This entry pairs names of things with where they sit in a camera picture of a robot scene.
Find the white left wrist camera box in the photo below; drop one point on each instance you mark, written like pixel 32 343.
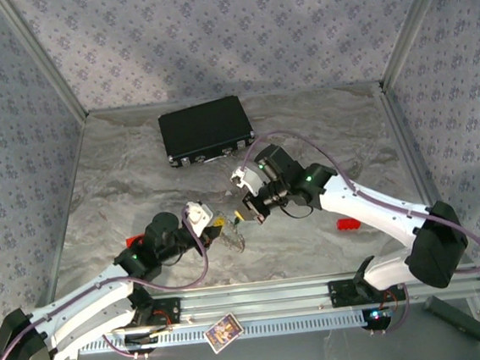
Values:
pixel 199 217

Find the black hard case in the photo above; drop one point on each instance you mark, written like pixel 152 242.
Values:
pixel 205 128

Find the playing card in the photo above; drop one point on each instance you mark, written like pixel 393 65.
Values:
pixel 223 333

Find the black rectangular bar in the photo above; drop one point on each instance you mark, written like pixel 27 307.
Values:
pixel 459 319

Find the clear plastic bag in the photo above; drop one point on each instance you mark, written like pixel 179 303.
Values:
pixel 235 240

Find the small controller board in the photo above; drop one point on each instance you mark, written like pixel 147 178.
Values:
pixel 380 315
pixel 147 338

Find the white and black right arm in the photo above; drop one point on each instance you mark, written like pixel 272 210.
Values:
pixel 375 214

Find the aluminium frame corner post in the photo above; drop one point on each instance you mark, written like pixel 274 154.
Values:
pixel 412 23
pixel 46 62

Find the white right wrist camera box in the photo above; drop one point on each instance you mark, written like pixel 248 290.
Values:
pixel 248 181

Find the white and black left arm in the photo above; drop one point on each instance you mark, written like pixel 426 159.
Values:
pixel 86 305

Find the red toy brick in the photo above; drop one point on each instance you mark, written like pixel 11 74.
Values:
pixel 349 224
pixel 134 241

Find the aluminium frame floor rail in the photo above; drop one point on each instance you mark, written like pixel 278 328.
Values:
pixel 411 150
pixel 62 214

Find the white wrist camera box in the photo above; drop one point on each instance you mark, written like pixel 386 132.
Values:
pixel 199 217
pixel 248 181

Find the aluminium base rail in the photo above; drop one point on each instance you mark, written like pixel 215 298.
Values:
pixel 256 299

